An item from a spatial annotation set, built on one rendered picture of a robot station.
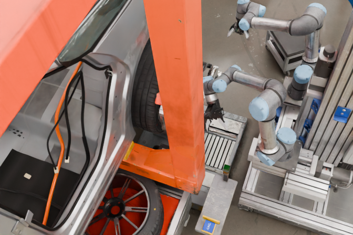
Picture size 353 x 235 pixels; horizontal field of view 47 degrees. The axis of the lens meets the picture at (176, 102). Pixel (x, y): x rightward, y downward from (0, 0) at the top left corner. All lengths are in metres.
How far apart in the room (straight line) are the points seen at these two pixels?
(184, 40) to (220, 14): 3.09
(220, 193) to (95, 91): 1.13
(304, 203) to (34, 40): 2.76
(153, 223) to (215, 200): 0.46
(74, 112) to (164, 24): 1.37
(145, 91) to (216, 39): 1.87
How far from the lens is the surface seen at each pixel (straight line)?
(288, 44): 3.92
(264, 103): 2.15
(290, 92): 2.96
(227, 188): 2.99
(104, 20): 2.16
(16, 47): 0.74
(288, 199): 3.25
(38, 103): 2.88
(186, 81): 1.74
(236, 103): 3.88
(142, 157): 2.87
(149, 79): 2.63
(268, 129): 2.29
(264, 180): 3.30
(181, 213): 2.99
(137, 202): 3.18
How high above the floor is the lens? 3.22
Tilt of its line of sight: 56 degrees down
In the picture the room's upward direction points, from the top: 7 degrees counter-clockwise
